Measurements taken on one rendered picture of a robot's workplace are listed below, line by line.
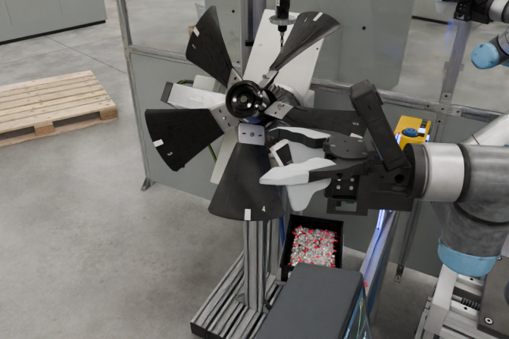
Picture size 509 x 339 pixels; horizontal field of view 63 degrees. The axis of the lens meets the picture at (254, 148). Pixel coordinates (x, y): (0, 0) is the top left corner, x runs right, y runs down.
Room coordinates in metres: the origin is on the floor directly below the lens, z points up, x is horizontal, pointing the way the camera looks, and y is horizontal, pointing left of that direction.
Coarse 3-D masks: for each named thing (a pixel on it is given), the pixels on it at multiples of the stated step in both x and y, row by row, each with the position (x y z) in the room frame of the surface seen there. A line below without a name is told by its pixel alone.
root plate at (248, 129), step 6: (240, 126) 1.10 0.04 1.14; (246, 126) 1.11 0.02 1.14; (252, 126) 1.12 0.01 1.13; (258, 126) 1.13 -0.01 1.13; (240, 132) 1.09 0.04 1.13; (246, 132) 1.09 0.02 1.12; (258, 132) 1.11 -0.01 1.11; (240, 138) 1.07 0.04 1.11; (246, 138) 1.08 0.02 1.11; (252, 138) 1.09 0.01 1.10; (258, 138) 1.10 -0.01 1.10; (258, 144) 1.09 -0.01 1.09
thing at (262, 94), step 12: (240, 84) 1.15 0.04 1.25; (252, 84) 1.14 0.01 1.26; (228, 96) 1.14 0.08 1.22; (240, 96) 1.14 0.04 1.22; (252, 96) 1.12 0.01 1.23; (264, 96) 1.12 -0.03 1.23; (228, 108) 1.11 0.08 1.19; (240, 108) 1.10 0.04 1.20; (252, 108) 1.10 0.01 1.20; (264, 108) 1.11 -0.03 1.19; (240, 120) 1.12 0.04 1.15; (252, 120) 1.10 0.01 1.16; (264, 120) 1.16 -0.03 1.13
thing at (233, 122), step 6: (216, 108) 1.16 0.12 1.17; (222, 108) 1.16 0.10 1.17; (216, 114) 1.17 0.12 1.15; (222, 114) 1.17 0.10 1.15; (228, 114) 1.17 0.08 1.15; (216, 120) 1.17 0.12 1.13; (222, 120) 1.17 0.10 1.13; (228, 120) 1.17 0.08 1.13; (234, 120) 1.17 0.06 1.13; (222, 126) 1.17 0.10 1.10; (228, 126) 1.17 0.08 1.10; (234, 126) 1.17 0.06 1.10
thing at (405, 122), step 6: (402, 120) 1.27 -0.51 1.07; (408, 120) 1.27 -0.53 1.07; (414, 120) 1.27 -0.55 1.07; (420, 120) 1.27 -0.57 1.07; (402, 126) 1.22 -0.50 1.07; (408, 126) 1.22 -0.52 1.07; (414, 126) 1.22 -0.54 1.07; (426, 126) 1.22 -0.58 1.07; (396, 132) 1.18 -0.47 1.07; (402, 132) 1.18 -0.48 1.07; (426, 132) 1.18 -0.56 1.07; (402, 138) 1.16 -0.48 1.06; (408, 138) 1.15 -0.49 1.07; (414, 138) 1.14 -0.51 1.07; (420, 138) 1.14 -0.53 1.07; (402, 144) 1.15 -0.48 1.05; (402, 150) 1.15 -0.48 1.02
